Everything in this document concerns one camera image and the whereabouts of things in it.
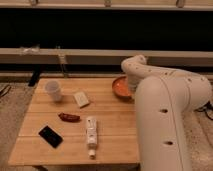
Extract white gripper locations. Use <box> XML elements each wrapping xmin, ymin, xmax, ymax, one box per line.
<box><xmin>127</xmin><ymin>75</ymin><xmax>140</xmax><ymax>93</ymax></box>

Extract orange ceramic bowl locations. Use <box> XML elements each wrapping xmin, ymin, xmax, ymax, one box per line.
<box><xmin>112</xmin><ymin>76</ymin><xmax>131</xmax><ymax>99</ymax></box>

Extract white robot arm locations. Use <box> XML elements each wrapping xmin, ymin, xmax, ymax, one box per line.
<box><xmin>121</xmin><ymin>55</ymin><xmax>212</xmax><ymax>171</ymax></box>

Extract white tube bottle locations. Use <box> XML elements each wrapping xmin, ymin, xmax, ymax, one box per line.
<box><xmin>86</xmin><ymin>116</ymin><xmax>98</xmax><ymax>159</ymax></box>

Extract wooden table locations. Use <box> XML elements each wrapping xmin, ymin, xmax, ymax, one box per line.
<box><xmin>9</xmin><ymin>78</ymin><xmax>139</xmax><ymax>166</ymax></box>

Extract red chili pepper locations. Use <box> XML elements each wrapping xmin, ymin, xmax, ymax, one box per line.
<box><xmin>58</xmin><ymin>113</ymin><xmax>80</xmax><ymax>122</ymax></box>

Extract translucent plastic cup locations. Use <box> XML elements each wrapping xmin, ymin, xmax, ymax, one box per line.
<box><xmin>44</xmin><ymin>80</ymin><xmax>62</xmax><ymax>102</ymax></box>

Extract black smartphone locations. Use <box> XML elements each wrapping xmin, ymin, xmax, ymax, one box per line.
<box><xmin>39</xmin><ymin>126</ymin><xmax>63</xmax><ymax>148</ymax></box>

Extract black cable right side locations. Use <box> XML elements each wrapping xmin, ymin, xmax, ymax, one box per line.
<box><xmin>196</xmin><ymin>101</ymin><xmax>213</xmax><ymax>122</ymax></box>

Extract long grey bench rail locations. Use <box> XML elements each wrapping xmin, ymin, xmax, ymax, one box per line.
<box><xmin>0</xmin><ymin>48</ymin><xmax>213</xmax><ymax>67</ymax></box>

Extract black cable on floor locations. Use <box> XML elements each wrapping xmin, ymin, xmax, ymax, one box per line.
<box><xmin>0</xmin><ymin>83</ymin><xmax>12</xmax><ymax>98</ymax></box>

